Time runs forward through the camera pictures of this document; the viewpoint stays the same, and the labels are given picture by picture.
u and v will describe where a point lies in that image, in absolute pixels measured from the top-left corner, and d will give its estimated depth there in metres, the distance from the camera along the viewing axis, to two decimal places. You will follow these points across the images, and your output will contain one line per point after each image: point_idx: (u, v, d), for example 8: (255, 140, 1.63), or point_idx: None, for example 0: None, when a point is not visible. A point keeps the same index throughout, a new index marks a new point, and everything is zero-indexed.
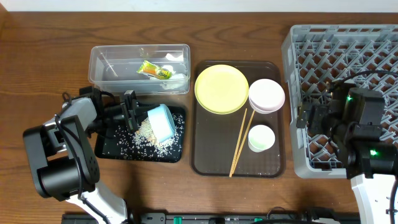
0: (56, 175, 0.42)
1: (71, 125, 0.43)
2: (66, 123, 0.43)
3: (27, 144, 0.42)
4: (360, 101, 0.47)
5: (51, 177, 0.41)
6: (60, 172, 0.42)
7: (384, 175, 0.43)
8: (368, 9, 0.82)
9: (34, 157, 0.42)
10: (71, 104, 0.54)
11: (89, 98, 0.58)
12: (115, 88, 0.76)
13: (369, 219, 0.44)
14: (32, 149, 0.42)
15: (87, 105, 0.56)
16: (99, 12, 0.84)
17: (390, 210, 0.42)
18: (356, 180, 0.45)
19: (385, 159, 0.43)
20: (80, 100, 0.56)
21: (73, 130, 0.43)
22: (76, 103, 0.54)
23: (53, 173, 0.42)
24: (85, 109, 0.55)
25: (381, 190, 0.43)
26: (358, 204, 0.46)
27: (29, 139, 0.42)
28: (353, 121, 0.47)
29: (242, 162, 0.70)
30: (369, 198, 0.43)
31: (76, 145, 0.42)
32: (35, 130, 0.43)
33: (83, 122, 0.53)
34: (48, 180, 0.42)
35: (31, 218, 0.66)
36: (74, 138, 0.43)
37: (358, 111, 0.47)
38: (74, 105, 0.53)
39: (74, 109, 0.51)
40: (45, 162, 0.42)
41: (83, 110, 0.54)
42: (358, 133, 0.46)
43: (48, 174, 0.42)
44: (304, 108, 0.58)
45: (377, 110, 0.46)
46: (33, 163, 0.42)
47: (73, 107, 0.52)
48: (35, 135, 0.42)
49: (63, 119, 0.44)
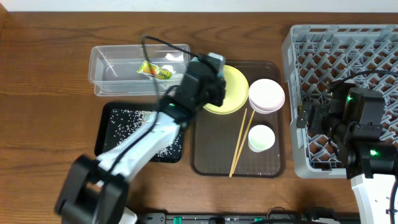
0: (74, 217, 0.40)
1: (114, 194, 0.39)
2: (111, 187, 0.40)
3: (73, 171, 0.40)
4: (360, 101, 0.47)
5: (71, 211, 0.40)
6: (79, 218, 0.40)
7: (384, 175, 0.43)
8: (367, 9, 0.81)
9: (71, 185, 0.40)
10: (151, 129, 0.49)
11: (177, 126, 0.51)
12: (206, 70, 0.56)
13: (369, 219, 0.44)
14: (74, 178, 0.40)
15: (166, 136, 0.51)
16: (98, 12, 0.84)
17: (390, 210, 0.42)
18: (355, 180, 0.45)
19: (387, 158, 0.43)
20: (161, 126, 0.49)
21: (112, 197, 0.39)
22: (156, 134, 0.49)
23: (73, 213, 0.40)
24: (160, 142, 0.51)
25: (381, 191, 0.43)
26: (358, 203, 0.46)
27: (76, 170, 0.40)
28: (353, 121, 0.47)
29: (242, 162, 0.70)
30: (369, 197, 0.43)
31: (102, 211, 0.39)
32: (87, 166, 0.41)
33: (153, 150, 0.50)
34: (67, 211, 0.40)
35: (30, 218, 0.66)
36: (108, 205, 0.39)
37: (357, 111, 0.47)
38: (148, 140, 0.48)
39: (145, 149, 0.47)
40: (73, 201, 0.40)
41: (157, 144, 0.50)
42: (359, 133, 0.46)
43: (69, 208, 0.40)
44: (304, 108, 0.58)
45: (377, 110, 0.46)
46: (66, 188, 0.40)
47: (147, 142, 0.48)
48: (83, 172, 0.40)
49: (112, 182, 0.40)
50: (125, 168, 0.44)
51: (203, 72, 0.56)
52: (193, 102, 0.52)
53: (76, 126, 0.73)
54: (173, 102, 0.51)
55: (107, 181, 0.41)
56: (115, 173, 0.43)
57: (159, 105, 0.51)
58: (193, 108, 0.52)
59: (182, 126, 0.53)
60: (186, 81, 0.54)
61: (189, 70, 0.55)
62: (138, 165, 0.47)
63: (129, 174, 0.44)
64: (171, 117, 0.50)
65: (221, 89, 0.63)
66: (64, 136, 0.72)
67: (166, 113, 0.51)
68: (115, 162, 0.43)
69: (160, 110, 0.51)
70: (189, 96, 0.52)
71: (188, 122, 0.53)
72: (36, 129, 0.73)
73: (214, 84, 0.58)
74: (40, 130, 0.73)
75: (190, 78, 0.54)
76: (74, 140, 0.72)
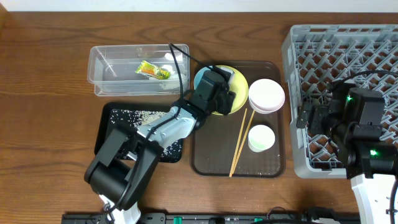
0: (106, 180, 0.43)
1: (150, 158, 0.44)
2: (147, 152, 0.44)
3: (111, 136, 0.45)
4: (360, 101, 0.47)
5: (103, 175, 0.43)
6: (111, 180, 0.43)
7: (384, 175, 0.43)
8: (367, 9, 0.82)
9: (107, 149, 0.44)
10: (175, 116, 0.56)
11: (195, 120, 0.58)
12: (221, 77, 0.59)
13: (370, 219, 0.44)
14: (111, 142, 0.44)
15: (187, 125, 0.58)
16: (98, 12, 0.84)
17: (390, 210, 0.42)
18: (355, 180, 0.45)
19: (386, 158, 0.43)
20: (183, 116, 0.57)
21: (147, 162, 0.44)
22: (180, 122, 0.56)
23: (105, 176, 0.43)
24: (180, 130, 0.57)
25: (381, 190, 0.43)
26: (359, 203, 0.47)
27: (115, 135, 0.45)
28: (353, 121, 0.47)
29: (242, 162, 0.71)
30: (369, 197, 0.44)
31: (138, 172, 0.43)
32: (125, 132, 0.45)
33: (173, 138, 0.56)
34: (99, 175, 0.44)
35: (30, 218, 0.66)
36: (143, 168, 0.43)
37: (357, 111, 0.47)
38: (175, 122, 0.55)
39: (171, 130, 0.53)
40: (108, 163, 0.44)
41: (178, 130, 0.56)
42: (359, 133, 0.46)
43: (102, 172, 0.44)
44: (304, 108, 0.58)
45: (377, 110, 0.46)
46: (101, 152, 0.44)
47: (173, 126, 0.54)
48: (122, 136, 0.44)
49: (147, 147, 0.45)
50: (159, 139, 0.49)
51: (218, 79, 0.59)
52: (206, 106, 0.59)
53: (76, 126, 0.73)
54: (190, 103, 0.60)
55: (143, 146, 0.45)
56: (152, 140, 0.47)
57: (178, 102, 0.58)
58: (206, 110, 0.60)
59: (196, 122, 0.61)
60: (203, 84, 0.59)
61: (204, 75, 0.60)
62: (164, 144, 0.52)
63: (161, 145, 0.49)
64: (189, 113, 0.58)
65: (228, 99, 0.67)
66: (64, 136, 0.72)
67: (185, 109, 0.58)
68: (152, 131, 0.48)
69: (181, 106, 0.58)
70: (203, 98, 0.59)
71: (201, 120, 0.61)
72: (36, 129, 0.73)
73: (225, 92, 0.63)
74: (40, 131, 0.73)
75: (206, 83, 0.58)
76: (74, 140, 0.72)
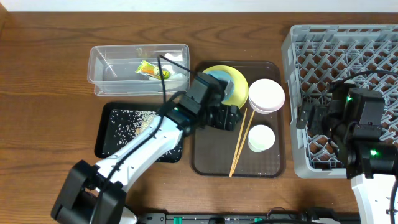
0: (73, 219, 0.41)
1: (110, 204, 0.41)
2: (107, 198, 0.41)
3: (69, 179, 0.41)
4: (360, 101, 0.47)
5: (68, 216, 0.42)
6: (76, 219, 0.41)
7: (384, 175, 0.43)
8: (367, 9, 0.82)
9: (67, 191, 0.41)
10: (153, 135, 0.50)
11: (180, 131, 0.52)
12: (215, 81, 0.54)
13: (369, 219, 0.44)
14: (70, 185, 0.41)
15: (167, 144, 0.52)
16: (98, 12, 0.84)
17: (390, 210, 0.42)
18: (356, 180, 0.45)
19: (386, 158, 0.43)
20: (164, 131, 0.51)
21: (107, 208, 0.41)
22: (158, 142, 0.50)
23: (71, 214, 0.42)
24: (161, 149, 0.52)
25: (381, 191, 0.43)
26: (359, 203, 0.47)
27: (74, 177, 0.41)
28: (352, 121, 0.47)
29: (242, 162, 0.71)
30: (369, 198, 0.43)
31: (98, 219, 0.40)
32: (86, 173, 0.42)
33: (154, 155, 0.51)
34: (64, 216, 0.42)
35: (30, 218, 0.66)
36: (104, 215, 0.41)
37: (357, 111, 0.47)
38: (150, 145, 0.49)
39: (145, 155, 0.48)
40: (69, 206, 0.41)
41: (157, 150, 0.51)
42: (358, 133, 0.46)
43: (66, 213, 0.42)
44: (304, 109, 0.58)
45: (377, 110, 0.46)
46: (63, 195, 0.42)
47: (147, 150, 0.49)
48: (81, 178, 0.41)
49: (107, 191, 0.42)
50: (123, 177, 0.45)
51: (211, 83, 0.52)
52: (197, 109, 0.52)
53: (75, 126, 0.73)
54: (179, 107, 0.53)
55: (104, 190, 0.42)
56: (114, 181, 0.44)
57: (162, 109, 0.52)
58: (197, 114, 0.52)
59: (185, 132, 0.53)
60: (194, 87, 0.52)
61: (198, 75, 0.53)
62: (137, 171, 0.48)
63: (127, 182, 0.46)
64: (175, 123, 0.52)
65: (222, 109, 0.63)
66: (64, 136, 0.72)
67: (170, 118, 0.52)
68: (114, 170, 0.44)
69: (165, 114, 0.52)
70: (195, 101, 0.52)
71: (191, 127, 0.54)
72: (36, 129, 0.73)
73: (219, 99, 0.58)
74: (39, 131, 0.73)
75: (198, 85, 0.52)
76: (74, 140, 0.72)
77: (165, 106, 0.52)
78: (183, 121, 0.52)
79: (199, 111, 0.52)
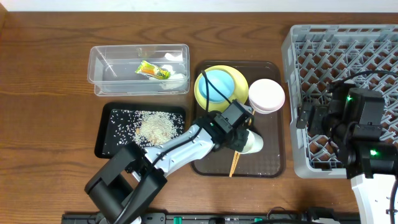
0: (106, 196, 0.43)
1: (152, 186, 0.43)
2: (150, 180, 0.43)
3: (117, 155, 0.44)
4: (360, 101, 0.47)
5: (104, 191, 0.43)
6: (110, 198, 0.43)
7: (385, 175, 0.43)
8: (367, 10, 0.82)
9: (112, 167, 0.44)
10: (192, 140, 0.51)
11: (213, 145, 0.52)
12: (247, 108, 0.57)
13: (369, 219, 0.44)
14: (117, 161, 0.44)
15: (202, 152, 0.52)
16: (98, 12, 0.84)
17: (390, 210, 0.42)
18: (355, 180, 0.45)
19: (386, 158, 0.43)
20: (201, 139, 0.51)
21: (148, 189, 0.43)
22: (194, 150, 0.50)
23: (108, 191, 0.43)
24: (193, 157, 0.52)
25: (381, 191, 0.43)
26: (358, 203, 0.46)
27: (124, 155, 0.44)
28: (352, 121, 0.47)
29: (242, 162, 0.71)
30: (369, 197, 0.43)
31: (137, 196, 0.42)
32: (134, 154, 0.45)
33: (185, 162, 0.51)
34: (100, 190, 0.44)
35: (30, 218, 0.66)
36: (143, 194, 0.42)
37: (357, 111, 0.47)
38: (189, 147, 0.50)
39: (183, 156, 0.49)
40: (109, 182, 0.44)
41: (191, 155, 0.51)
42: (358, 133, 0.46)
43: (102, 188, 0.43)
44: (304, 109, 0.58)
45: (377, 110, 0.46)
46: (106, 170, 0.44)
47: (186, 151, 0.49)
48: (129, 157, 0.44)
49: (151, 174, 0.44)
50: (165, 167, 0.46)
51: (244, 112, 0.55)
52: (229, 129, 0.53)
53: (76, 126, 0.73)
54: (214, 123, 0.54)
55: (147, 173, 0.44)
56: (157, 167, 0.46)
57: (201, 121, 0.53)
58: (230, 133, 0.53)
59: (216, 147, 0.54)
60: (230, 109, 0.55)
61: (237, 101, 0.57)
62: (173, 170, 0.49)
63: (166, 172, 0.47)
64: (209, 135, 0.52)
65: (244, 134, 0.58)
66: (64, 136, 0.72)
67: (206, 130, 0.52)
68: (158, 158, 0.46)
69: (201, 126, 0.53)
70: (228, 122, 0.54)
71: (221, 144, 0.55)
72: (36, 129, 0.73)
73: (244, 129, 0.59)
74: (40, 131, 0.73)
75: (236, 107, 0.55)
76: (74, 140, 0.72)
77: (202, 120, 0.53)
78: (216, 136, 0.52)
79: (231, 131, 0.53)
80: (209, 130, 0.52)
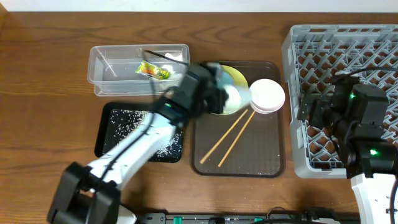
0: (69, 221, 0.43)
1: (106, 203, 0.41)
2: (101, 197, 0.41)
3: (61, 182, 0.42)
4: (362, 101, 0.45)
5: (64, 217, 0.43)
6: (73, 221, 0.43)
7: (385, 174, 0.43)
8: (367, 10, 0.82)
9: (62, 194, 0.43)
10: (144, 132, 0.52)
11: (172, 126, 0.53)
12: (206, 71, 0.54)
13: (369, 218, 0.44)
14: (63, 188, 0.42)
15: (160, 140, 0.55)
16: (98, 12, 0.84)
17: (390, 210, 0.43)
18: (356, 180, 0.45)
19: (387, 158, 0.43)
20: (157, 127, 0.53)
21: (102, 208, 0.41)
22: (149, 144, 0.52)
23: (68, 216, 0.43)
24: (153, 147, 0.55)
25: (381, 190, 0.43)
26: (358, 203, 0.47)
27: (66, 180, 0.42)
28: (354, 119, 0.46)
29: (242, 162, 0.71)
30: (369, 196, 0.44)
31: (96, 217, 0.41)
32: (78, 175, 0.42)
33: (146, 155, 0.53)
34: (61, 216, 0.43)
35: (30, 218, 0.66)
36: (99, 214, 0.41)
37: (360, 110, 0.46)
38: (142, 141, 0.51)
39: (136, 154, 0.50)
40: (66, 208, 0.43)
41: (149, 147, 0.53)
42: (359, 133, 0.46)
43: (62, 215, 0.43)
44: (305, 101, 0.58)
45: (380, 109, 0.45)
46: (58, 198, 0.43)
47: (138, 148, 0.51)
48: (74, 181, 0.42)
49: (102, 191, 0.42)
50: (117, 176, 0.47)
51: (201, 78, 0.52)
52: (189, 104, 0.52)
53: (76, 126, 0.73)
54: (169, 103, 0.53)
55: (98, 190, 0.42)
56: (108, 180, 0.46)
57: (155, 106, 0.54)
58: (189, 109, 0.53)
59: (179, 126, 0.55)
60: (183, 83, 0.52)
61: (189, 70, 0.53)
62: (132, 169, 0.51)
63: (121, 180, 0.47)
64: (166, 118, 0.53)
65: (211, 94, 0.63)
66: (64, 136, 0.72)
67: (161, 114, 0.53)
68: (107, 170, 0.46)
69: (157, 112, 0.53)
70: (186, 96, 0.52)
71: (184, 122, 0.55)
72: (35, 129, 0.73)
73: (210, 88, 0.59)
74: (39, 131, 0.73)
75: (189, 79, 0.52)
76: (74, 140, 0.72)
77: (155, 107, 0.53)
78: (173, 116, 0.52)
79: (190, 105, 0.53)
80: (165, 112, 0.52)
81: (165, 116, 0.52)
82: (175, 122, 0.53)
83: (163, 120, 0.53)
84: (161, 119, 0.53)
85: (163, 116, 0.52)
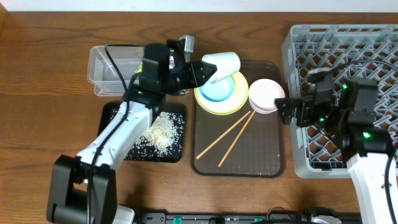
0: (70, 213, 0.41)
1: (102, 185, 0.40)
2: (97, 179, 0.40)
3: (54, 175, 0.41)
4: (355, 89, 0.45)
5: (64, 211, 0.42)
6: (74, 213, 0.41)
7: (378, 154, 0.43)
8: (367, 9, 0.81)
9: (58, 188, 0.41)
10: (125, 118, 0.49)
11: (151, 111, 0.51)
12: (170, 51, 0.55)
13: (366, 197, 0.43)
14: (58, 181, 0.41)
15: (144, 122, 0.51)
16: (98, 12, 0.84)
17: (385, 185, 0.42)
18: (351, 162, 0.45)
19: (379, 140, 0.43)
20: (135, 112, 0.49)
21: (100, 189, 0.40)
22: (134, 127, 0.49)
23: (68, 209, 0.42)
24: (138, 130, 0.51)
25: (375, 167, 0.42)
26: (355, 186, 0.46)
27: (59, 172, 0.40)
28: (347, 107, 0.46)
29: (242, 162, 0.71)
30: (365, 175, 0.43)
31: (97, 200, 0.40)
32: (69, 165, 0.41)
33: (132, 137, 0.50)
34: (61, 213, 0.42)
35: (30, 218, 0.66)
36: (99, 195, 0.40)
37: (352, 99, 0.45)
38: (125, 127, 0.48)
39: (122, 138, 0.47)
40: (64, 201, 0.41)
41: (134, 132, 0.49)
42: (353, 119, 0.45)
43: (61, 210, 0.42)
44: (291, 105, 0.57)
45: (372, 96, 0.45)
46: (53, 193, 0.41)
47: (124, 131, 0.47)
48: (65, 171, 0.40)
49: (96, 173, 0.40)
50: (107, 160, 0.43)
51: (156, 56, 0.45)
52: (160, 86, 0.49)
53: (75, 126, 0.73)
54: (142, 90, 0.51)
55: (91, 173, 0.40)
56: (99, 165, 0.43)
57: (127, 94, 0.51)
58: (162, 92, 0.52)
59: (155, 111, 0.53)
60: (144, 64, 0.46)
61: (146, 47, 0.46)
62: (120, 154, 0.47)
63: (112, 164, 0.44)
64: (143, 104, 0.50)
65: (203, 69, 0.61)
66: (64, 136, 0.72)
67: (137, 101, 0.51)
68: (96, 155, 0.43)
69: (130, 99, 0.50)
70: (152, 79, 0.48)
71: (160, 107, 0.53)
72: (35, 129, 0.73)
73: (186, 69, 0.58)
74: (39, 131, 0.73)
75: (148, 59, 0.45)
76: (73, 140, 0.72)
77: (125, 96, 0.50)
78: (149, 101, 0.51)
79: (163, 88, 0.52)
80: (138, 99, 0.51)
81: (141, 102, 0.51)
82: (154, 107, 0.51)
83: (137, 106, 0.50)
84: (134, 106, 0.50)
85: (137, 102, 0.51)
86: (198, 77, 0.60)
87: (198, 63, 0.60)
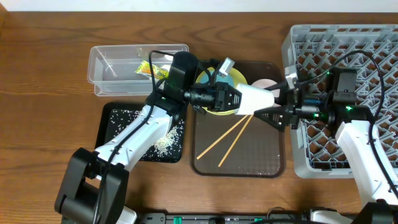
0: (78, 208, 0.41)
1: (114, 183, 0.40)
2: (110, 177, 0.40)
3: (69, 167, 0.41)
4: (337, 73, 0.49)
5: (73, 205, 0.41)
6: (82, 208, 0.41)
7: (361, 121, 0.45)
8: (367, 9, 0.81)
9: (70, 182, 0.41)
10: (147, 121, 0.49)
11: (171, 117, 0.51)
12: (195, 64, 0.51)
13: (356, 157, 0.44)
14: (72, 173, 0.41)
15: (163, 128, 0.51)
16: (98, 12, 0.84)
17: (370, 140, 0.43)
18: (338, 132, 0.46)
19: (359, 113, 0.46)
20: (156, 117, 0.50)
21: (111, 186, 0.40)
22: (153, 132, 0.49)
23: (77, 203, 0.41)
24: (155, 134, 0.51)
25: (359, 127, 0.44)
26: (346, 152, 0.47)
27: (74, 163, 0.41)
28: (331, 89, 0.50)
29: (242, 162, 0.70)
30: (350, 135, 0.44)
31: (106, 198, 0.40)
32: (86, 158, 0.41)
33: (148, 143, 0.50)
34: (68, 205, 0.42)
35: (30, 218, 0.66)
36: (109, 193, 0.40)
37: (336, 81, 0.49)
38: (144, 130, 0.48)
39: (141, 142, 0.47)
40: (74, 195, 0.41)
41: (152, 136, 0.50)
42: (337, 98, 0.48)
43: (69, 203, 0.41)
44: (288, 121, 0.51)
45: (352, 79, 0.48)
46: (65, 185, 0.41)
47: (143, 135, 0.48)
48: (82, 164, 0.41)
49: (111, 172, 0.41)
50: (123, 160, 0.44)
51: (184, 66, 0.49)
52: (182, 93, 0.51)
53: (76, 126, 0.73)
54: (165, 96, 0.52)
55: (106, 171, 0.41)
56: (114, 163, 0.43)
57: (151, 99, 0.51)
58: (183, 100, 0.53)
59: (175, 119, 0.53)
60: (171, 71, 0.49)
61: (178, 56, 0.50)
62: (135, 157, 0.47)
63: (126, 164, 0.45)
64: (164, 109, 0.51)
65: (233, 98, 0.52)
66: (64, 136, 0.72)
67: (160, 107, 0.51)
68: (113, 154, 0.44)
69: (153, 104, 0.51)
70: (177, 87, 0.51)
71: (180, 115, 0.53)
72: (35, 129, 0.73)
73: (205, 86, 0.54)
74: (39, 131, 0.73)
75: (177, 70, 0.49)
76: (74, 140, 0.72)
77: (148, 100, 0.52)
78: (170, 108, 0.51)
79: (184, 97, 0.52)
80: (160, 104, 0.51)
81: (163, 107, 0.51)
82: (173, 113, 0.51)
83: (158, 112, 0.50)
84: (155, 112, 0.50)
85: (159, 107, 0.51)
86: (222, 101, 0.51)
87: (232, 88, 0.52)
